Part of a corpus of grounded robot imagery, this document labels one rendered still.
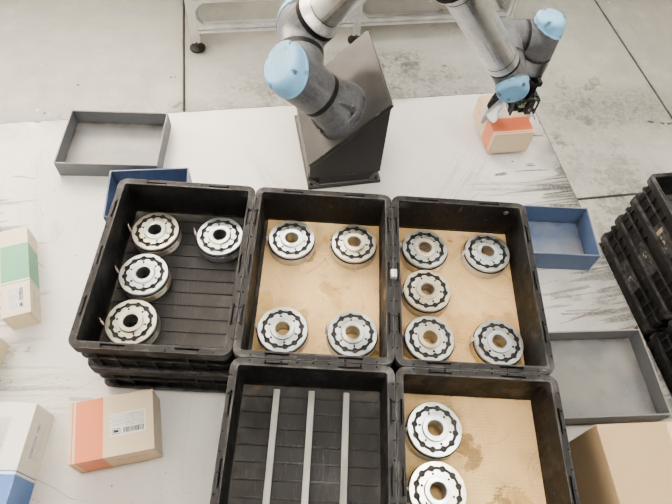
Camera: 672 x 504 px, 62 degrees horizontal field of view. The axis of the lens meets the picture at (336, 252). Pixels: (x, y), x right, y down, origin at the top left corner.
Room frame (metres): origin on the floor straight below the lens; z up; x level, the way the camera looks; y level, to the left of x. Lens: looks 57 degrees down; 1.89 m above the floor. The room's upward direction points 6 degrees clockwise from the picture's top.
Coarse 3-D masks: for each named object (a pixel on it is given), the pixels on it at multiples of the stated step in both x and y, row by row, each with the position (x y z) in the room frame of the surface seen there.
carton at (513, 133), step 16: (480, 96) 1.30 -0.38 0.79; (480, 112) 1.27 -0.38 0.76; (512, 112) 1.25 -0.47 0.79; (480, 128) 1.23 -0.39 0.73; (496, 128) 1.18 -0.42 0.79; (512, 128) 1.18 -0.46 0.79; (528, 128) 1.19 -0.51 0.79; (496, 144) 1.15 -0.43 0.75; (512, 144) 1.17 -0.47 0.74; (528, 144) 1.18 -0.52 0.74
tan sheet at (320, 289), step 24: (264, 264) 0.63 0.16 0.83; (312, 264) 0.65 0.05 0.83; (336, 264) 0.65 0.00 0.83; (264, 288) 0.57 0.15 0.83; (288, 288) 0.58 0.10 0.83; (312, 288) 0.59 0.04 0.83; (336, 288) 0.59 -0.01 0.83; (360, 288) 0.60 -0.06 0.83; (264, 312) 0.52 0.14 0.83; (312, 312) 0.53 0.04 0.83; (336, 312) 0.53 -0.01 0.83; (312, 336) 0.47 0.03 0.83
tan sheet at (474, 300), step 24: (456, 240) 0.75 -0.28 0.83; (504, 240) 0.76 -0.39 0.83; (456, 264) 0.68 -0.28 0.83; (456, 288) 0.62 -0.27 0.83; (480, 288) 0.63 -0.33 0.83; (504, 288) 0.63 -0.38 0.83; (408, 312) 0.55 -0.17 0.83; (456, 312) 0.56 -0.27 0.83; (480, 312) 0.57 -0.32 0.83; (504, 312) 0.57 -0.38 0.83; (456, 336) 0.51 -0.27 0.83; (456, 360) 0.45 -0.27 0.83
